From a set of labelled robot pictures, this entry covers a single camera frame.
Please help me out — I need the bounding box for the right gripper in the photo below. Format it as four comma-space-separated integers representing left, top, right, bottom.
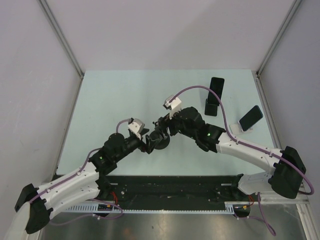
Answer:
155, 106, 197, 140

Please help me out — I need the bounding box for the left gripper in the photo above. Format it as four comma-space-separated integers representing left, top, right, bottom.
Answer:
114, 128, 160, 162

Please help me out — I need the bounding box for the black round base phone stand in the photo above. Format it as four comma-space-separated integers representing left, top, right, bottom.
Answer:
149, 130, 170, 150

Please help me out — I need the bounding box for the teal phone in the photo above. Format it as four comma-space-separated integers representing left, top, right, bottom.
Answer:
207, 77, 225, 106

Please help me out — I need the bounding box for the blue phone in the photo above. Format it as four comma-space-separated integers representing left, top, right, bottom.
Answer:
239, 105, 263, 132

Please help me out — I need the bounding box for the black folding phone stand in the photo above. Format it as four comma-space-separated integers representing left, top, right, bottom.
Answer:
204, 98, 219, 117

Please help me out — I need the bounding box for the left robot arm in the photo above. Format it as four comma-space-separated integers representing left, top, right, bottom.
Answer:
12, 128, 170, 236

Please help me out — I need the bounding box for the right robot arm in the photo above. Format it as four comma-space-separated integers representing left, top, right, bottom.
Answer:
147, 107, 306, 201

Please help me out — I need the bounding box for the white phone stand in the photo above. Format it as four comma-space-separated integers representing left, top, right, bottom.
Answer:
229, 123, 253, 136

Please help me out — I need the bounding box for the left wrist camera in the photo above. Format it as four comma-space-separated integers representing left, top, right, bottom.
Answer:
127, 118, 145, 140

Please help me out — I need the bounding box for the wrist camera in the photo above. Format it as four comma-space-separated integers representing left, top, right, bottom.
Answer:
163, 95, 182, 119
127, 118, 145, 140

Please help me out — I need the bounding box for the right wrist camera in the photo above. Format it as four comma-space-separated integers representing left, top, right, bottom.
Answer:
163, 95, 182, 119

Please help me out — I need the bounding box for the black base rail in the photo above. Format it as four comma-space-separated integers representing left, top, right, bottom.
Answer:
97, 175, 250, 212

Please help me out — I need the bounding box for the white cable duct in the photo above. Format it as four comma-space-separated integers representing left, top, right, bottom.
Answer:
61, 202, 237, 215

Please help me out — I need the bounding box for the left aluminium corner post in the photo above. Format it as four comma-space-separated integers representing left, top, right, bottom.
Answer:
36, 0, 85, 80

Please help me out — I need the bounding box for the aluminium corner post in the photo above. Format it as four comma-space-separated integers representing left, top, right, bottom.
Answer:
255, 0, 304, 78
36, 0, 85, 80

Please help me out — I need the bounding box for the right aluminium corner post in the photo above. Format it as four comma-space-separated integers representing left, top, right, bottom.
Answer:
255, 0, 304, 78

